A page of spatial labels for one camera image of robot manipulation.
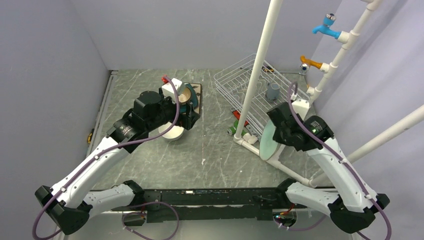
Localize blue patterned mug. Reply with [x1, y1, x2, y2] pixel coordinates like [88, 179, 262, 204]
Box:
[265, 82, 280, 102]

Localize mint green flower plate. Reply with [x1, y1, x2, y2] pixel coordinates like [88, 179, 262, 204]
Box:
[259, 120, 280, 161]

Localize white ceramic bowl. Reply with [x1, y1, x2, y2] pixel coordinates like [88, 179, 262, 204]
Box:
[158, 125, 185, 141]

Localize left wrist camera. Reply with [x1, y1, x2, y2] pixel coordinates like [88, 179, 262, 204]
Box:
[160, 76, 186, 101]

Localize blue faucet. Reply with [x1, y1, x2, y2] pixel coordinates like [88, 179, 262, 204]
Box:
[312, 13, 342, 40]

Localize white wire dish rack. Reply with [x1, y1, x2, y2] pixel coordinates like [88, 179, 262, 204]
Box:
[213, 53, 310, 136]

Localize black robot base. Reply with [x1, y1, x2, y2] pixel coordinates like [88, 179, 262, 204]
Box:
[117, 187, 305, 223]

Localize green faucet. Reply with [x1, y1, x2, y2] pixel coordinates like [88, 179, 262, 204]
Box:
[227, 119, 247, 137]

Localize red handled wrench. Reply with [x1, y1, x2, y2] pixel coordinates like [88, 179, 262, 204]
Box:
[231, 109, 250, 128]

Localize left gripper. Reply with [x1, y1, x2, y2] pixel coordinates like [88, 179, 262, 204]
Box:
[146, 87, 200, 132]

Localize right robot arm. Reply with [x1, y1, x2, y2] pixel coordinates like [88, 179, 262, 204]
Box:
[266, 102, 392, 239]

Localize teal square plate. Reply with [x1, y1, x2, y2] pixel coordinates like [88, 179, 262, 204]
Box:
[183, 82, 200, 112]

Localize yellow black tool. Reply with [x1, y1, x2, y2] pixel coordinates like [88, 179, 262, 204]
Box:
[262, 66, 275, 73]

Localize white pvc pipe frame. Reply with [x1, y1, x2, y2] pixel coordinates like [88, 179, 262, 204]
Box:
[240, 0, 424, 188]

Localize beige patterned bowl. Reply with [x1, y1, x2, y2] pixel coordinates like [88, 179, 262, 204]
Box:
[178, 87, 192, 104]

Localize orange faucet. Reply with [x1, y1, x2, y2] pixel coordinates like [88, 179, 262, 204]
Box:
[300, 55, 330, 73]

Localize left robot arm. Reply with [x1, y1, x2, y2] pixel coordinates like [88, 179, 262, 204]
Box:
[35, 91, 200, 235]

